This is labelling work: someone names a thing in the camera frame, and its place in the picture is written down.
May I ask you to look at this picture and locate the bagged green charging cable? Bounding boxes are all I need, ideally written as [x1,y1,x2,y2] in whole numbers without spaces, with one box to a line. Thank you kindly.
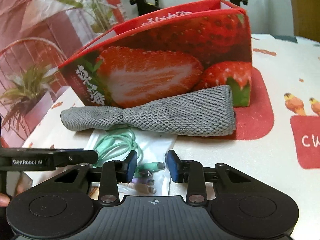
[85,127,178,198]

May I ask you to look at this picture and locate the grey mesh cloth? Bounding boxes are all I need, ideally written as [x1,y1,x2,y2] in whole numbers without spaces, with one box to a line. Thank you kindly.
[60,85,236,137]

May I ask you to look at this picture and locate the person left hand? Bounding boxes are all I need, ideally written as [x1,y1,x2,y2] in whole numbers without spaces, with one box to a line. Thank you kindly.
[1,171,33,207]

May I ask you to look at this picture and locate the red strawberry cardboard box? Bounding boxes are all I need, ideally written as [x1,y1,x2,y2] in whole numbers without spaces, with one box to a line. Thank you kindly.
[59,0,252,108]

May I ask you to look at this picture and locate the pink printed backdrop cloth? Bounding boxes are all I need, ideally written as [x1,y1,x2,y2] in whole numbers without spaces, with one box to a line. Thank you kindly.
[1,0,127,147]

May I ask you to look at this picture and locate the wooden door frame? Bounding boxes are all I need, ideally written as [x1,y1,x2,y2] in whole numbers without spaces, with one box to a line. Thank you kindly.
[291,0,319,42]

